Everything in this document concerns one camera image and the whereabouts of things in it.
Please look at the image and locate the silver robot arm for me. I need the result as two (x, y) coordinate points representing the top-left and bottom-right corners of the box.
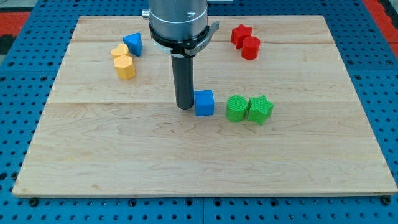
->
(142, 0), (219, 110)

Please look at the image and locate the blue triangle block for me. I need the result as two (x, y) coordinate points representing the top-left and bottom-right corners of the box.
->
(123, 32), (143, 57)

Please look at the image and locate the black clamp mount ring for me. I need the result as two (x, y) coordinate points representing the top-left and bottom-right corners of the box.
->
(149, 21), (220, 58)

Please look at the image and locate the red star block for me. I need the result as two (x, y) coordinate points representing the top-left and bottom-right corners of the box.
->
(231, 24), (252, 49)

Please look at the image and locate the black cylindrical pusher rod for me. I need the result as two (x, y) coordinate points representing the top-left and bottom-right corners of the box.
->
(171, 56), (194, 110)

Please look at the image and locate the blue cube block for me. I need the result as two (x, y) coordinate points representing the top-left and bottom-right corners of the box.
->
(194, 90), (215, 116)

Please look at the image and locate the green cylinder block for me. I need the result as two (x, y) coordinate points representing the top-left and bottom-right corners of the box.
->
(226, 95), (248, 122)

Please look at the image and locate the yellow heart block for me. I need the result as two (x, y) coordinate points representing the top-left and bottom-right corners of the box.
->
(110, 43), (129, 59)

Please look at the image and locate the yellow hexagon block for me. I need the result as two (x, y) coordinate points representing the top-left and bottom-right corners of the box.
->
(114, 55), (136, 80)

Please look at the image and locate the red cylinder block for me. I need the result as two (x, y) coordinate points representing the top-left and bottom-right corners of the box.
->
(241, 36), (261, 60)

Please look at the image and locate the light wooden board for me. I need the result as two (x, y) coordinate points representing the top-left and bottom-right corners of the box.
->
(13, 16), (397, 198)

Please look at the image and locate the green star block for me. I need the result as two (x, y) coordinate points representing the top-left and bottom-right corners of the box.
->
(247, 95), (274, 125)

